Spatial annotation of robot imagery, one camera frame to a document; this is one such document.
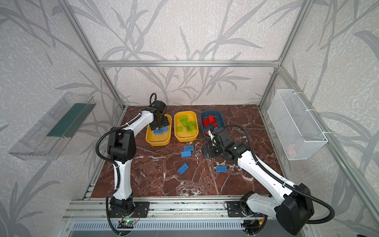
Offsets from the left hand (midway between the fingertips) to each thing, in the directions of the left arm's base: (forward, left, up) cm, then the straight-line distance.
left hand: (165, 120), depth 102 cm
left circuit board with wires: (-57, +10, -6) cm, 58 cm away
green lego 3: (+5, -12, -4) cm, 14 cm away
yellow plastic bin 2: (-10, -14, -4) cm, 18 cm away
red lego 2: (+1, -36, -6) cm, 36 cm away
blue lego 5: (-32, -37, -6) cm, 49 cm away
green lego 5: (-3, -17, -6) cm, 18 cm away
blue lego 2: (-3, 0, -7) cm, 7 cm away
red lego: (+5, -33, -5) cm, 34 cm away
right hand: (-23, -29, +9) cm, 38 cm away
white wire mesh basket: (-28, -66, +29) cm, 77 cm away
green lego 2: (+2, -13, -6) cm, 15 cm away
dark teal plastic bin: (+8, -38, -3) cm, 39 cm away
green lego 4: (-1, -18, -3) cm, 19 cm away
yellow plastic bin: (-11, +6, -8) cm, 15 cm away
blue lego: (-22, -16, -7) cm, 28 cm away
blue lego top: (-18, -18, -5) cm, 26 cm away
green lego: (-3, -10, -6) cm, 12 cm away
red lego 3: (+3, -29, -5) cm, 30 cm away
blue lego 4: (-6, +5, -5) cm, 10 cm away
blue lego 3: (-32, -14, -6) cm, 36 cm away
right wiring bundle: (-59, -51, -7) cm, 78 cm away
